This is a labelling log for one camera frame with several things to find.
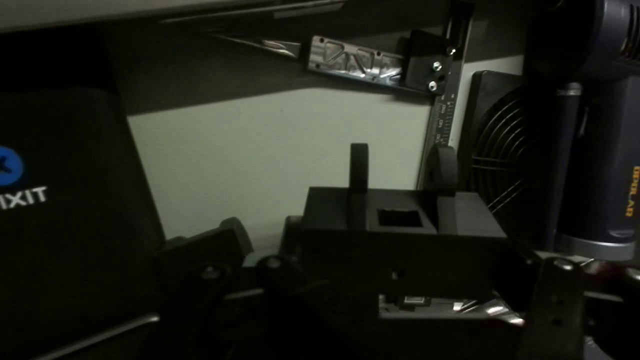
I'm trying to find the black iFixit tool case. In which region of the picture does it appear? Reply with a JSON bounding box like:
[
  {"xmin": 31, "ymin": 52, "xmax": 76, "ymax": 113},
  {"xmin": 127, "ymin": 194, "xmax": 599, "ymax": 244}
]
[{"xmin": 0, "ymin": 87, "xmax": 168, "ymax": 360}]

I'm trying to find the grey metal plate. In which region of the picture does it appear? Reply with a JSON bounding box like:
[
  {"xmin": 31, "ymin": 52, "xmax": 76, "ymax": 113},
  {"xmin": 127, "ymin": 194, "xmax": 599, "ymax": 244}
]
[{"xmin": 306, "ymin": 34, "xmax": 408, "ymax": 87}]

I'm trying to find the large black bracket block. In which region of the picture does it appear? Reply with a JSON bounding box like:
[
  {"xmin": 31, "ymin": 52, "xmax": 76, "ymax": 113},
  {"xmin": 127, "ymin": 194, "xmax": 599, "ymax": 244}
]
[{"xmin": 292, "ymin": 142, "xmax": 510, "ymax": 282}]

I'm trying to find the black fan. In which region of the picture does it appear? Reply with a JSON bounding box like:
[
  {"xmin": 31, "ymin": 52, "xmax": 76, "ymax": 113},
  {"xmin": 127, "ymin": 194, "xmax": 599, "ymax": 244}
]
[{"xmin": 458, "ymin": 68, "xmax": 555, "ymax": 246}]

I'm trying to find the black tool cabinet drawer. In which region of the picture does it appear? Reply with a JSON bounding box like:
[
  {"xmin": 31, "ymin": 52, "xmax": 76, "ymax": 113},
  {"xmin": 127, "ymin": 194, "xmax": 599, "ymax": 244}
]
[{"xmin": 0, "ymin": 0, "xmax": 640, "ymax": 360}]

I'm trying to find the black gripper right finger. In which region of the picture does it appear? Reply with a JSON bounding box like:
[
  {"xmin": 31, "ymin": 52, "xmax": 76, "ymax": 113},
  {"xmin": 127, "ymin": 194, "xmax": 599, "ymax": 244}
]
[{"xmin": 526, "ymin": 256, "xmax": 590, "ymax": 360}]

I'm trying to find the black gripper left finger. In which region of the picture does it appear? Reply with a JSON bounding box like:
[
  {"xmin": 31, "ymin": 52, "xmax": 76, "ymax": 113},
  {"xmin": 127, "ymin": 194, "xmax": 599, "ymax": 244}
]
[{"xmin": 158, "ymin": 217, "xmax": 267, "ymax": 360}]

